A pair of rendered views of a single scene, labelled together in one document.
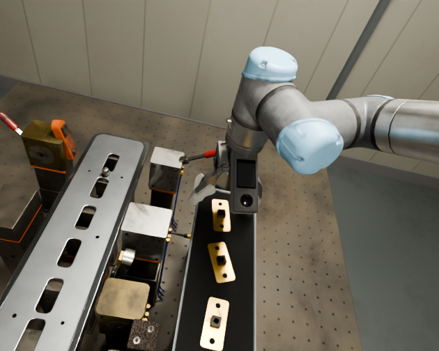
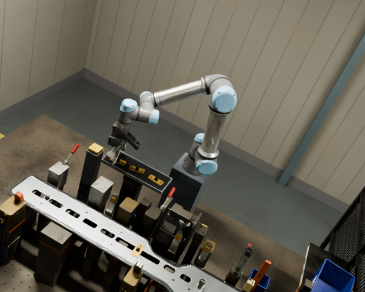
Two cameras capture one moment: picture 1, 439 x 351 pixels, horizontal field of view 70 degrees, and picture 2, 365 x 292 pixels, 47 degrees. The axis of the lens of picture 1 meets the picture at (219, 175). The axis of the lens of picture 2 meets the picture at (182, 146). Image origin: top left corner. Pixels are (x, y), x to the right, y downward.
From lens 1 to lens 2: 1.82 m
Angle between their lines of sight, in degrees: 53
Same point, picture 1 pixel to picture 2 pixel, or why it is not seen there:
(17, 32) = not seen: outside the picture
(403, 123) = (163, 99)
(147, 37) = not seen: outside the picture
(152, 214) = (101, 182)
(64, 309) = (116, 230)
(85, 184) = (50, 207)
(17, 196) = (52, 228)
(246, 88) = (129, 114)
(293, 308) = not seen: hidden behind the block
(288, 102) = (144, 110)
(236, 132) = (127, 127)
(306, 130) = (154, 114)
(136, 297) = (130, 201)
